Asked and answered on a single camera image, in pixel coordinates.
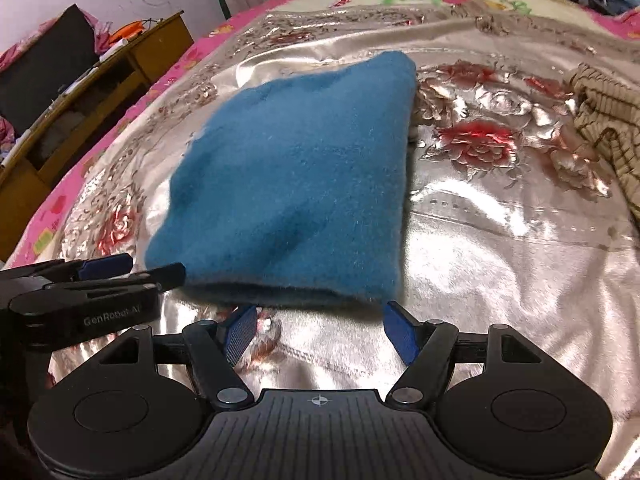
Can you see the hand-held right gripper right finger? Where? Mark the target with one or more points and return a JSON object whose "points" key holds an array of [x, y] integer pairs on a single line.
{"points": [[402, 332]]}

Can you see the pink cloth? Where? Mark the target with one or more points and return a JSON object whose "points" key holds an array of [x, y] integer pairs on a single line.
{"points": [[25, 45]]}

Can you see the grey fuzzy cloth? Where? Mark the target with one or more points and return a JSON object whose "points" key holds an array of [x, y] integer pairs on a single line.
{"points": [[60, 132]]}

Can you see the wooden cabinet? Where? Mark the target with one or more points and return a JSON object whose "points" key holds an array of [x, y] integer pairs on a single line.
{"points": [[150, 55]]}

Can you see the black television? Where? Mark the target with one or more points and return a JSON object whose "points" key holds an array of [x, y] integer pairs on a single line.
{"points": [[45, 70]]}

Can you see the blue knit sweater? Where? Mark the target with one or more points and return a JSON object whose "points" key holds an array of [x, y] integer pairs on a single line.
{"points": [[300, 170]]}

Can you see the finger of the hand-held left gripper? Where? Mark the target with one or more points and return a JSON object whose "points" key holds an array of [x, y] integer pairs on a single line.
{"points": [[105, 266], [160, 276]]}

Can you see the floral satin blanket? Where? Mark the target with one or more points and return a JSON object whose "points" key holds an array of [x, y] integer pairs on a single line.
{"points": [[500, 260]]}

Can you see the orange object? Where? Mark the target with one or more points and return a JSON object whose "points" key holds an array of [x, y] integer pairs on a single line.
{"points": [[125, 31]]}

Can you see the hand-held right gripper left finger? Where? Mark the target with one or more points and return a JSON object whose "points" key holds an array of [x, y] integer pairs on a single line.
{"points": [[242, 331]]}

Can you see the pink and cream floral bedsheet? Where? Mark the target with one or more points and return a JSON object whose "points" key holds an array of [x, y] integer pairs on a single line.
{"points": [[65, 195]]}

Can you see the beige striped garment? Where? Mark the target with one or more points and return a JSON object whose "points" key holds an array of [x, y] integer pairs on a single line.
{"points": [[610, 125]]}

